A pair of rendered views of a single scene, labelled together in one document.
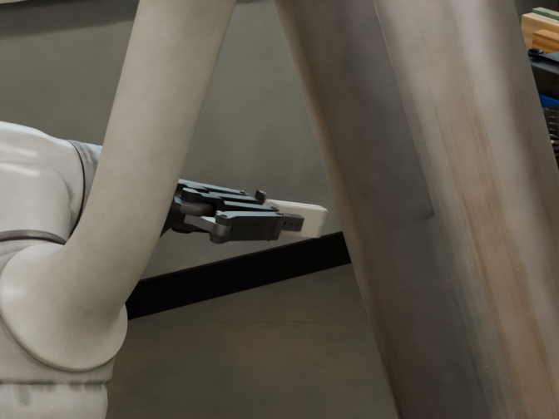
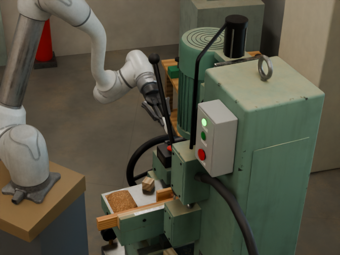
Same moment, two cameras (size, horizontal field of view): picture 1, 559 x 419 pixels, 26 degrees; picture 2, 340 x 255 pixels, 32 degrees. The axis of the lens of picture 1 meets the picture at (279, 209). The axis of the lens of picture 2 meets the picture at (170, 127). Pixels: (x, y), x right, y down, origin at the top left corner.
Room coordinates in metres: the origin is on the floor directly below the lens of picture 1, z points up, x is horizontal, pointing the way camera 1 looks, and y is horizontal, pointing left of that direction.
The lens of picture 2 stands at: (1.49, -2.04, 2.23)
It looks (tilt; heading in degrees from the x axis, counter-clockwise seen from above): 33 degrees down; 101
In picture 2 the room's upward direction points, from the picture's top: 2 degrees clockwise
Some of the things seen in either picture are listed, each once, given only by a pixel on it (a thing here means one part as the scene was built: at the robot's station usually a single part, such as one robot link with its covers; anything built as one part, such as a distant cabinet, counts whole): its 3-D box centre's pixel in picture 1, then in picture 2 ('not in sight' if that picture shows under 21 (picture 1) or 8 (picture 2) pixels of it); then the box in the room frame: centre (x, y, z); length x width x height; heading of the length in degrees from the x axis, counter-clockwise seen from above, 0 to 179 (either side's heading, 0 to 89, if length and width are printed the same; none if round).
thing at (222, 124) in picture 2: not in sight; (215, 138); (1.36, -0.82, 1.40); 0.10 x 0.06 x 0.16; 126
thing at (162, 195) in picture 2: not in sight; (186, 190); (1.24, -0.47, 0.93); 0.22 x 0.01 x 0.06; 36
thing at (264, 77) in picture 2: not in sight; (264, 68); (1.46, -0.72, 1.55); 0.06 x 0.02 x 0.07; 126
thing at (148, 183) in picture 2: not in sight; (148, 183); (1.10, -0.45, 0.92); 0.03 x 0.03 x 0.03; 79
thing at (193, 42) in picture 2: not in sight; (207, 86); (1.29, -0.48, 1.35); 0.18 x 0.18 x 0.31
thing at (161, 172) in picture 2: not in sight; (176, 166); (1.18, -0.33, 0.91); 0.15 x 0.14 x 0.09; 36
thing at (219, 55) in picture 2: not in sight; (235, 49); (1.37, -0.60, 1.54); 0.08 x 0.08 x 0.17; 36
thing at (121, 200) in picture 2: not in sight; (122, 200); (1.04, -0.56, 0.91); 0.12 x 0.09 x 0.03; 126
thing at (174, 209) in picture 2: not in sight; (181, 221); (1.27, -0.72, 1.02); 0.09 x 0.07 x 0.12; 36
